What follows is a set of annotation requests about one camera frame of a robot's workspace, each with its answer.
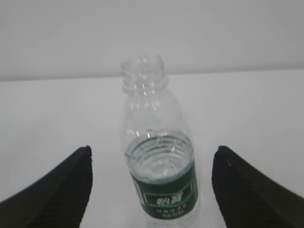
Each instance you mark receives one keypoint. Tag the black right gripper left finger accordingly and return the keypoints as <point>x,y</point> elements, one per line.
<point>57,200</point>

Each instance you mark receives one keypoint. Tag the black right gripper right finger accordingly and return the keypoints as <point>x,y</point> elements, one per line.
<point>249,199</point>

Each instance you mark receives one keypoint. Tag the clear green-label water bottle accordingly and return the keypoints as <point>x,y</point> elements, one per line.
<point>157,145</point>

